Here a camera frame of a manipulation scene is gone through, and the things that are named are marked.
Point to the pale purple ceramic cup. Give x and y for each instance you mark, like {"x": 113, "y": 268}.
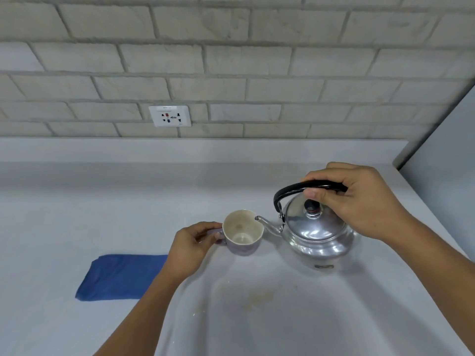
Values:
{"x": 243, "y": 231}

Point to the person's left hand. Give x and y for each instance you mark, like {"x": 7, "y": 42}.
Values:
{"x": 187, "y": 252}

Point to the silver metal kettle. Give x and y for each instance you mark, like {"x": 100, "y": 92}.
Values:
{"x": 315, "y": 226}

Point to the person's right hand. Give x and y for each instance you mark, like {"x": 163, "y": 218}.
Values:
{"x": 365, "y": 203}

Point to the person's left thumb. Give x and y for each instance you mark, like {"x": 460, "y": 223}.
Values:
{"x": 212, "y": 234}

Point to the person's right thumb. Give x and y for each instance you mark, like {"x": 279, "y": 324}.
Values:
{"x": 324, "y": 198}

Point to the person's right forearm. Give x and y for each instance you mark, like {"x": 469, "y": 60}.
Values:
{"x": 430, "y": 263}

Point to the blue folded cloth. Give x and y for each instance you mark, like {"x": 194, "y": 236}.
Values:
{"x": 118, "y": 276}

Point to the person's left forearm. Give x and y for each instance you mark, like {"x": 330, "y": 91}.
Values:
{"x": 137, "y": 315}

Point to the white wall socket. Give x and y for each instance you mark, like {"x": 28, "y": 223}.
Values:
{"x": 170, "y": 116}

